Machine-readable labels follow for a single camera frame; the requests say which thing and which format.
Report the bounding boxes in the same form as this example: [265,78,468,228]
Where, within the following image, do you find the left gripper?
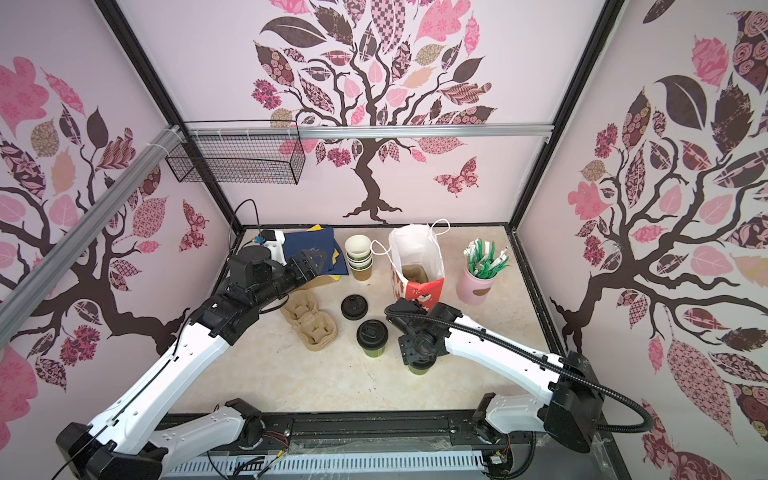
[253,249,327,310]

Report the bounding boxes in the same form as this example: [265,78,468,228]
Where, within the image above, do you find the black cup lid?
[356,319,389,344]

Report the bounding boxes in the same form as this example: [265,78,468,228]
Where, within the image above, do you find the green paper coffee cup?
[359,341,386,358]

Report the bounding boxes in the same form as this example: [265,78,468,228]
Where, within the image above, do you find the red white paper bag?
[370,218,451,310]

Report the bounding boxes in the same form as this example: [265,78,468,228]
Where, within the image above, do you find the single pulp cup carrier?
[402,264,429,284]

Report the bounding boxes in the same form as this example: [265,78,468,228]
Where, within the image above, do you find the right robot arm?
[384,299,655,453]

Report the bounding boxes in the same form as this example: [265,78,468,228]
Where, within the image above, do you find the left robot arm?
[56,240,335,479]

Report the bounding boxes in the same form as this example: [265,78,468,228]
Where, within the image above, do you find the blue napkin stack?
[282,228,348,276]

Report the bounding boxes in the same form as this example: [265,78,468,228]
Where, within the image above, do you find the stack of black lids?
[340,294,368,321]

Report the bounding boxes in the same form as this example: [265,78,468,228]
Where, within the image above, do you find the pulp cup carrier tray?
[280,290,338,352]

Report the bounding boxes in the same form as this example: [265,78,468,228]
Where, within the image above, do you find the green white straw packets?
[463,238,510,280]

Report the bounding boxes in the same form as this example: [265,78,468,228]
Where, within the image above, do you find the stack of paper cups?
[344,234,373,281]

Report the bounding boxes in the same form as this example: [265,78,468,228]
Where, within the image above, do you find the black wire basket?
[165,119,306,185]

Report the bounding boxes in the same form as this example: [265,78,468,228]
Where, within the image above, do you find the aluminium frame bar back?
[187,122,554,140]

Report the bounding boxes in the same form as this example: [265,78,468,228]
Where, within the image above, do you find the aluminium frame bar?
[187,122,554,140]
[0,125,184,349]

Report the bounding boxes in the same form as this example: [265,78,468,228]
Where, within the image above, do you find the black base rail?
[158,408,629,479]

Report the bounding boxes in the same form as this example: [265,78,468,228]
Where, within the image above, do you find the white cable duct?
[165,451,486,479]

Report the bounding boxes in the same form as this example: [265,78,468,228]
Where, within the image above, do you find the aluminium frame bar left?
[0,125,184,349]

